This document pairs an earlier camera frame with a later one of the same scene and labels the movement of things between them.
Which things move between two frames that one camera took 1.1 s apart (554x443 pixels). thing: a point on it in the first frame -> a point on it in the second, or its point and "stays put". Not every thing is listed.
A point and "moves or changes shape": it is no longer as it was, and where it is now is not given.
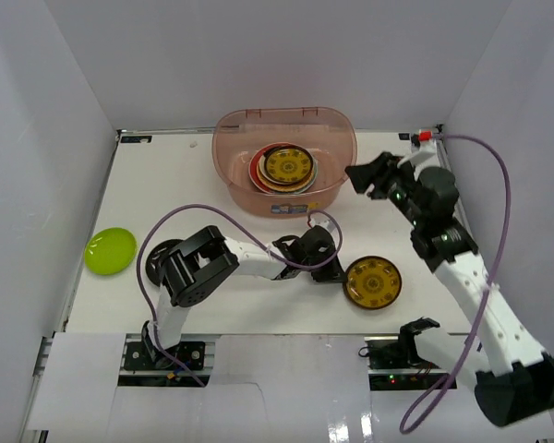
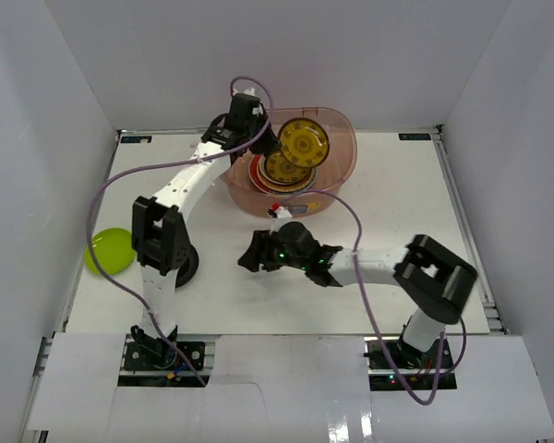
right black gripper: x=363 y=176 -> x=260 y=252
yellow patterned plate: x=288 y=163 stays put
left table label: x=136 y=138 stays put
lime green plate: x=110 y=251 stays put
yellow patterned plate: x=372 y=282 moves or changes shape
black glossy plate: x=293 y=149 -> x=311 y=183
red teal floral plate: x=253 y=173 stays put
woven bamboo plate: x=282 y=186 stays put
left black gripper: x=329 y=272 -> x=268 y=141
